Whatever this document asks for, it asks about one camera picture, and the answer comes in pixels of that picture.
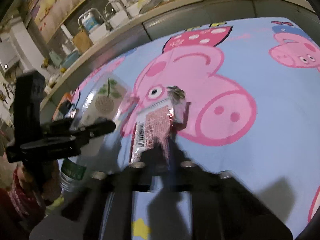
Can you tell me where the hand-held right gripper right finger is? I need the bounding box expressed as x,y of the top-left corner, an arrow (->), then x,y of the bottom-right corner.
169,135 -> 293,240

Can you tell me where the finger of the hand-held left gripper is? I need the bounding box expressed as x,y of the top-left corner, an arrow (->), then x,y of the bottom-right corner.
72,121 -> 116,140
50,119 -> 74,132

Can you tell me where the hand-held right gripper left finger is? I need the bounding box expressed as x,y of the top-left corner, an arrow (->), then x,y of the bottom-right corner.
30,140 -> 169,240

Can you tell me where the clear plastic packet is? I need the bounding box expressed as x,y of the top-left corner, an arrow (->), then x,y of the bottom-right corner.
75,76 -> 134,130

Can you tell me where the red white snack wrapper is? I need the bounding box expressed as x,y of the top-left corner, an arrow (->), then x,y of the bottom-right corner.
129,85 -> 191,165

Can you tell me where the person's left forearm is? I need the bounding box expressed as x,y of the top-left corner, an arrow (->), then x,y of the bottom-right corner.
0,167 -> 48,233

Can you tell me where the person's left hand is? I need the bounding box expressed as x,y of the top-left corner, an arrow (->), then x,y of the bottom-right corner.
41,161 -> 62,203

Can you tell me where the green label plastic bottle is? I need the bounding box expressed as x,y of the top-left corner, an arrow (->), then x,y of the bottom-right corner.
60,159 -> 87,193

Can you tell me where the white water heater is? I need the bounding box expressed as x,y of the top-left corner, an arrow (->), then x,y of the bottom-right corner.
0,41 -> 20,74

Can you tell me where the teal bowl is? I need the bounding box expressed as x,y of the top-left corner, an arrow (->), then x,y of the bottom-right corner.
60,51 -> 80,69

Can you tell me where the wooden cutting board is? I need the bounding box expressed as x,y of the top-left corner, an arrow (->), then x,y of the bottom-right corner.
72,29 -> 93,53

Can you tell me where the blue cartoon printed cloth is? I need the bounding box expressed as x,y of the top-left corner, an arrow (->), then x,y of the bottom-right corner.
54,17 -> 320,240

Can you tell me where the white plastic jug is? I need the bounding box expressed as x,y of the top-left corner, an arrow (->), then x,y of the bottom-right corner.
77,8 -> 105,34

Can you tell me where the metal faucet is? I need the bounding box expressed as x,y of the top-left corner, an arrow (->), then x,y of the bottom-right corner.
104,0 -> 125,32

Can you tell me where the round pot lid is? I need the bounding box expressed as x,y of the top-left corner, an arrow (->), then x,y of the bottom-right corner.
139,0 -> 165,14

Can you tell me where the colourful wall poster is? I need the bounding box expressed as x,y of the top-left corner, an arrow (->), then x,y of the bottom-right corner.
25,0 -> 107,43

